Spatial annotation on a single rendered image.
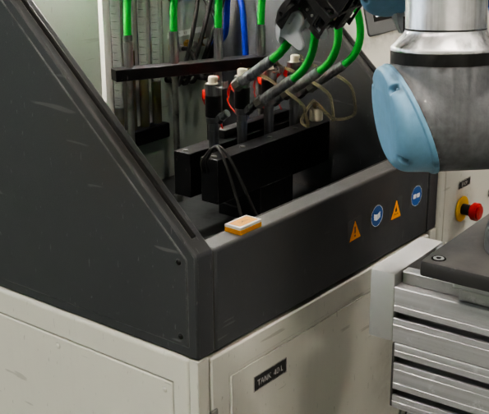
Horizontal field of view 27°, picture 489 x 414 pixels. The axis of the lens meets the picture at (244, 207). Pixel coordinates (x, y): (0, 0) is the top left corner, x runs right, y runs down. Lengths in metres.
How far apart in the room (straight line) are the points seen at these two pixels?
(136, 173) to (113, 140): 0.06
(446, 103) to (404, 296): 0.28
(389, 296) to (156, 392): 0.45
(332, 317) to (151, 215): 0.44
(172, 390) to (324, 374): 0.34
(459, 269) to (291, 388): 0.60
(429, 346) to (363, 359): 0.62
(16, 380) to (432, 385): 0.80
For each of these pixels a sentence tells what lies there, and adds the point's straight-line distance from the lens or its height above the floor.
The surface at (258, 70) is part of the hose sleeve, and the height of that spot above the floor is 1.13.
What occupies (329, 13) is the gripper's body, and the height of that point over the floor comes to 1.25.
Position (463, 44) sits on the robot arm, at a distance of 1.08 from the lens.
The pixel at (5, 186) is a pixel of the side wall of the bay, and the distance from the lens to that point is 1.67.
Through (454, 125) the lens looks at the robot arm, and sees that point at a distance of 1.08.
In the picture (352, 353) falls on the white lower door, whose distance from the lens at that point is 1.84.
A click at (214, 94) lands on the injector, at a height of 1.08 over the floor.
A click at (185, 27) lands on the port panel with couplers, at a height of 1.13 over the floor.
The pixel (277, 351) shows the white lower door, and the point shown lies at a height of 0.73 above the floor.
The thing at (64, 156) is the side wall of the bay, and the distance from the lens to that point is 1.54.
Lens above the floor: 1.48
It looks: 19 degrees down
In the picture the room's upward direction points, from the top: straight up
